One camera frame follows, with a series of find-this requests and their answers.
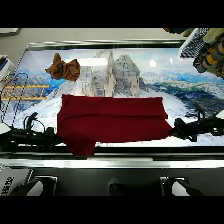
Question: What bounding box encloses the brown striped garment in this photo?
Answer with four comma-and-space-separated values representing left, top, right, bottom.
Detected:
44, 52, 82, 82

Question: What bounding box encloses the silver frame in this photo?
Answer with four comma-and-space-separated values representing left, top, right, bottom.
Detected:
0, 150, 224, 197

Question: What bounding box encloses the black white checked garment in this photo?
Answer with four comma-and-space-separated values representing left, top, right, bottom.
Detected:
178, 27, 210, 60

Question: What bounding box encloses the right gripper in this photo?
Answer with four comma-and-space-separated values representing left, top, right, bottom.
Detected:
168, 117, 193, 142

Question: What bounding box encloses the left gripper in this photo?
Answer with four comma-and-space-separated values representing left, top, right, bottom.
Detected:
39, 126, 65, 150

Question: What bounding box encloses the red long-sleeved shirt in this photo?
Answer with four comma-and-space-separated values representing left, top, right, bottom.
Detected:
56, 93, 174, 157

